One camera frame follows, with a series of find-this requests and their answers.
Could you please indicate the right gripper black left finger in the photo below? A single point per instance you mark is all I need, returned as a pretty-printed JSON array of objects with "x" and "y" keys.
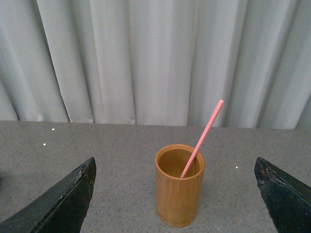
[{"x": 61, "y": 209}]

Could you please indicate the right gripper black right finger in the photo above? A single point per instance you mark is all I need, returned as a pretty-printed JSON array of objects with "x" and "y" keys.
[{"x": 287, "y": 199}]

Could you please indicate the pink chopstick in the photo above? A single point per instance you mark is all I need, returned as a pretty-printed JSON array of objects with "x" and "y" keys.
[{"x": 202, "y": 137}]

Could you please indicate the bamboo chopstick holder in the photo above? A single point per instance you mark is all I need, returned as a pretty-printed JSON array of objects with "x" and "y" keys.
[{"x": 177, "y": 199}]

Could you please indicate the white pleated curtain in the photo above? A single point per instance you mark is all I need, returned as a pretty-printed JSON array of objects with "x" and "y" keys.
[{"x": 157, "y": 62}]

